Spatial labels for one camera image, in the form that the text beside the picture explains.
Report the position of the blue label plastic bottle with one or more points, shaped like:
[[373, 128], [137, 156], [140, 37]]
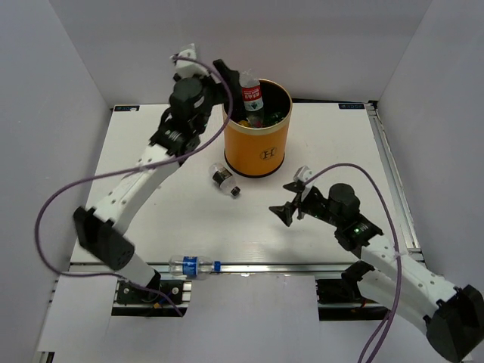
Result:
[[193, 267]]

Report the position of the green plastic bottle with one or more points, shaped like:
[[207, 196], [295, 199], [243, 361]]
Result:
[[274, 118]]

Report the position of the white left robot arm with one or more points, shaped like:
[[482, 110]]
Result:
[[101, 228]]

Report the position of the small black label bottle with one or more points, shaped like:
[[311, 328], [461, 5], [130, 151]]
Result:
[[224, 179]]

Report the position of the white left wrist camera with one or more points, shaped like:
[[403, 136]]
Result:
[[183, 61]]

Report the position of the orange cylindrical bin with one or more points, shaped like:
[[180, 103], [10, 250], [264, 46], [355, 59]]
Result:
[[257, 153]]

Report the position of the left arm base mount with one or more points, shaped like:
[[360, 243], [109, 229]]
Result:
[[130, 301]]

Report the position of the red label plastic bottle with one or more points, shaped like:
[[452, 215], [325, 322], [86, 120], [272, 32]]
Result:
[[252, 98]]

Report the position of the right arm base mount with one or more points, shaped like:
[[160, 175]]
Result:
[[341, 300]]

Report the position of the yellow cap small bottle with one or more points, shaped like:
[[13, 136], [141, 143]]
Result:
[[244, 123]]

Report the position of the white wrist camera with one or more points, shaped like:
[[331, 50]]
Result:
[[183, 61], [303, 176]]

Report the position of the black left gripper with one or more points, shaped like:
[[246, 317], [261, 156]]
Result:
[[220, 95]]

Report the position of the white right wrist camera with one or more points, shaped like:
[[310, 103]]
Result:
[[303, 176]]

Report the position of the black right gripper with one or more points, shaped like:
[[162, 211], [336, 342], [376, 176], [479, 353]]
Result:
[[284, 212]]

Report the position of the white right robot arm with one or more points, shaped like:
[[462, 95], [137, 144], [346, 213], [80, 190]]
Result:
[[450, 317]]

